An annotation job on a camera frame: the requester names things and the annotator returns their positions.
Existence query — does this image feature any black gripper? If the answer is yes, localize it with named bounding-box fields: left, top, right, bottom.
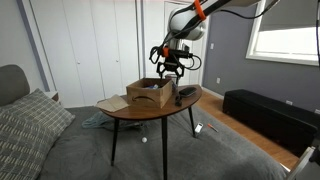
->
left=156, top=57, right=185, bottom=87

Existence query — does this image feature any brown cardboard box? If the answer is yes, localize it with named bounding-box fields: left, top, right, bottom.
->
left=125, top=77, right=175, bottom=109

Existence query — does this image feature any white room door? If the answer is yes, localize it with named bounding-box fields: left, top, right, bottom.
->
left=143, top=0, right=205, bottom=87

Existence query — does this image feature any black oval case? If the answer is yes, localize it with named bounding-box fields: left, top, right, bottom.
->
left=178, top=86, right=198, bottom=99

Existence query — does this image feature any small black clip object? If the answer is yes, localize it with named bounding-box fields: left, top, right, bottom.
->
left=174, top=94, right=184, bottom=108

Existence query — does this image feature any black table leg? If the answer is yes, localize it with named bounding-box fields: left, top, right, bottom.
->
left=187, top=106, right=197, bottom=139
left=110, top=118, right=120, bottom=167
left=161, top=116, right=169, bottom=180

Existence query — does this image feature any white closet door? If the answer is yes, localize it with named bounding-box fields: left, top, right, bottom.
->
left=89, top=0, right=141, bottom=98
left=29, top=0, right=105, bottom=108

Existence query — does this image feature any small white device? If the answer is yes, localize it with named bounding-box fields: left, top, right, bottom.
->
left=194, top=122, right=205, bottom=135

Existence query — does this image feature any flat brown paper sheet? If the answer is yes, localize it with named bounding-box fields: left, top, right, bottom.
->
left=95, top=94, right=130, bottom=113

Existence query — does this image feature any teal crumpled cloth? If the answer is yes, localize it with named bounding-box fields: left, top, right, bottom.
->
left=81, top=110, right=146, bottom=132

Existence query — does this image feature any black storage bench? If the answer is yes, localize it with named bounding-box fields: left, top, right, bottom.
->
left=222, top=88, right=318, bottom=158

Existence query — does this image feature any white topped nightstand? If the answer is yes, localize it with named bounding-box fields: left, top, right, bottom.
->
left=44, top=90, right=61, bottom=104

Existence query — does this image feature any grey roller blind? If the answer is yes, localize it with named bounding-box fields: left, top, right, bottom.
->
left=258, top=0, right=320, bottom=33

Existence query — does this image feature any grey plaid pillow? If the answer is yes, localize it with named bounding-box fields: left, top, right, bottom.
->
left=0, top=87, right=76, bottom=148

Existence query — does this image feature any silver metal stand bar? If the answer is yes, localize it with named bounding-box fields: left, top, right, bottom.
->
left=285, top=145, right=316, bottom=180

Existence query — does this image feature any grey upholstered headboard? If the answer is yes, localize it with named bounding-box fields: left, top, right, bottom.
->
left=0, top=64, right=31, bottom=108

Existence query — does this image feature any black stand part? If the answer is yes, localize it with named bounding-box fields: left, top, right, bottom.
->
left=308, top=146, right=320, bottom=165

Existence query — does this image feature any grey dashed pattern pillow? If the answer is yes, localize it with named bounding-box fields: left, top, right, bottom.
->
left=0, top=111, right=57, bottom=180

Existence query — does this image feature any wire mesh waste bin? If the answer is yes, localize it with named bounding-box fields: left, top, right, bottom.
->
left=165, top=73, right=181, bottom=88

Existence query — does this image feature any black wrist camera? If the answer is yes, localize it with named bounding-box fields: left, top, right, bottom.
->
left=169, top=48, right=194, bottom=59

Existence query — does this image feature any black camera cable loop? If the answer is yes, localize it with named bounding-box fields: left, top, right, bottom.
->
left=185, top=53, right=203, bottom=72

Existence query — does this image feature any wide orange strap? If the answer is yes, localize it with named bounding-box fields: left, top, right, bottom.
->
left=193, top=0, right=208, bottom=22

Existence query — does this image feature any orange handled screwdriver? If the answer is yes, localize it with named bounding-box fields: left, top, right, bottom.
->
left=207, top=123, right=220, bottom=134

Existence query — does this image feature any slack black cable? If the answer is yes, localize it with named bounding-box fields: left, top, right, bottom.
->
left=218, top=0, right=281, bottom=20

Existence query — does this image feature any white window frame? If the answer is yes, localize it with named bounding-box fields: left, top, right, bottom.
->
left=245, top=0, right=320, bottom=67

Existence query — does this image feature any thin hanging black cable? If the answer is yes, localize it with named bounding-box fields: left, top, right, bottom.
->
left=315, top=0, right=320, bottom=68

